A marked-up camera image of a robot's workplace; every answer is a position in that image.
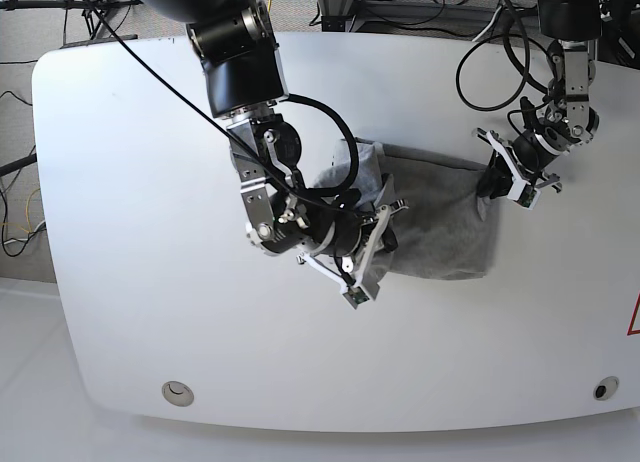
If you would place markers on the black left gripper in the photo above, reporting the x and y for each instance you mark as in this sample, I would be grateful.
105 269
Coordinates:
534 151

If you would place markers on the silver table grommet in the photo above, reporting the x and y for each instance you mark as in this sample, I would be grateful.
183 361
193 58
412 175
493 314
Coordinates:
177 394
606 388

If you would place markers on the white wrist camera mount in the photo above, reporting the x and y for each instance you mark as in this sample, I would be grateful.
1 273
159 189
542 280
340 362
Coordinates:
353 273
524 189

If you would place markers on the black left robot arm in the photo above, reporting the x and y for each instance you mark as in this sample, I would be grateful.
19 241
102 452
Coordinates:
571 25

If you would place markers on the grey metal table base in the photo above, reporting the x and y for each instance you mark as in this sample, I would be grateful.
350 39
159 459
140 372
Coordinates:
456 19

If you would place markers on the left silver table grommet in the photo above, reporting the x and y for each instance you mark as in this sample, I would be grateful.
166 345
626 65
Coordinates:
177 394

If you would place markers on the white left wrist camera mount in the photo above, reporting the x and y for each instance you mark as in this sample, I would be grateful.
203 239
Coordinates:
524 189

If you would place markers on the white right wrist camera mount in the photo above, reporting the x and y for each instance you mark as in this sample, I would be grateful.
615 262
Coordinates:
353 273

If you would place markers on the black tripod stand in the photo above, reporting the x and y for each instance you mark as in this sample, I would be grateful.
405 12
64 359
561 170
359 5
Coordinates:
92 12

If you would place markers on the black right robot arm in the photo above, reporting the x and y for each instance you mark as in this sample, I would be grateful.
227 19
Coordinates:
236 46

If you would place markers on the grey T-shirt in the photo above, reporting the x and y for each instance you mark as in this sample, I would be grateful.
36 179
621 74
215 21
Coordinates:
448 232

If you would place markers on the right silver table grommet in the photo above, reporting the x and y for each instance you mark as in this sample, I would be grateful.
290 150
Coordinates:
606 388

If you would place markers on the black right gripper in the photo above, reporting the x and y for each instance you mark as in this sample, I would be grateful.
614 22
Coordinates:
315 230

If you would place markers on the red tape rectangle marking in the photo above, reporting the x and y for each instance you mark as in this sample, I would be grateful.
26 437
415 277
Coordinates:
634 325

